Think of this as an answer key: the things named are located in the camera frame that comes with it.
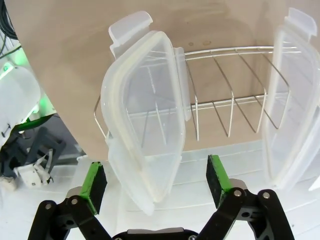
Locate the clear plastic clip lid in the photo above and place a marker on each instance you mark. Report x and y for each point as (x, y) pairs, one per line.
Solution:
(140, 105)
(295, 100)

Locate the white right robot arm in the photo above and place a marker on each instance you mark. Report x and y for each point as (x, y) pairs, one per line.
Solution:
(20, 95)

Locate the white plastic storage bin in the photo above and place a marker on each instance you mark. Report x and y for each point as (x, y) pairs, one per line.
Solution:
(190, 180)

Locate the dark grey robot mount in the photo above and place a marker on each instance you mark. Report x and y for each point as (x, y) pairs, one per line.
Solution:
(47, 142)

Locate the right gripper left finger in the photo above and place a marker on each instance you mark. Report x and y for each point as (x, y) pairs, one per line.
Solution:
(72, 220)

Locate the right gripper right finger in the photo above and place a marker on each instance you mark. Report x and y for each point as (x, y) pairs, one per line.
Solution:
(250, 220)

